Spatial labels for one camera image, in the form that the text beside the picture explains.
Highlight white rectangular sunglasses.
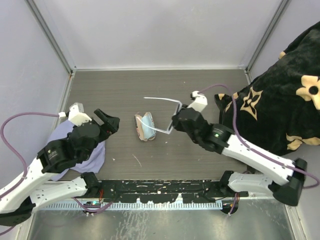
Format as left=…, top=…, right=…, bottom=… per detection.
left=144, top=96, right=182, bottom=135

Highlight flag print glasses case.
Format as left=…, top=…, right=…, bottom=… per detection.
left=134, top=112, right=156, bottom=142

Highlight light blue cleaning cloth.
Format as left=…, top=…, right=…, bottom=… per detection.
left=141, top=115, right=156, bottom=140

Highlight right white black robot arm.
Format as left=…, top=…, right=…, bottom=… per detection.
left=172, top=106, right=308, bottom=207

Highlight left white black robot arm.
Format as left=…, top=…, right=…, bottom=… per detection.
left=0, top=106, right=120, bottom=228

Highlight lavender crumpled cloth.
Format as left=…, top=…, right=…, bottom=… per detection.
left=47, top=120, right=106, bottom=182

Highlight black floral plush blanket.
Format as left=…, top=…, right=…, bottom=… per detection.
left=214, top=23, right=320, bottom=156

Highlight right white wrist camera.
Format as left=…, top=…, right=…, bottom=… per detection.
left=187, top=91, right=208, bottom=113

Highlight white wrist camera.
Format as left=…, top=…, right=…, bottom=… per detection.
left=187, top=91, right=208, bottom=113
left=58, top=102, right=92, bottom=127

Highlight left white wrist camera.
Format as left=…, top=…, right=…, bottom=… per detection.
left=58, top=102, right=92, bottom=127

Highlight black paint-splattered base plate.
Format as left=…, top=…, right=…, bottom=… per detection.
left=83, top=179, right=234, bottom=204

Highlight slotted white cable duct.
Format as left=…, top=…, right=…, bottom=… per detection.
left=42, top=199, right=223, bottom=211

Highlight left aluminium frame post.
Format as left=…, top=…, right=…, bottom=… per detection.
left=26, top=0, right=77, bottom=74

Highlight aluminium frame post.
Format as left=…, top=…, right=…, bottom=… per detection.
left=243, top=0, right=291, bottom=75
left=26, top=0, right=77, bottom=74

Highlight right aluminium frame post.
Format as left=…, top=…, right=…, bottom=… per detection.
left=243, top=0, right=291, bottom=75

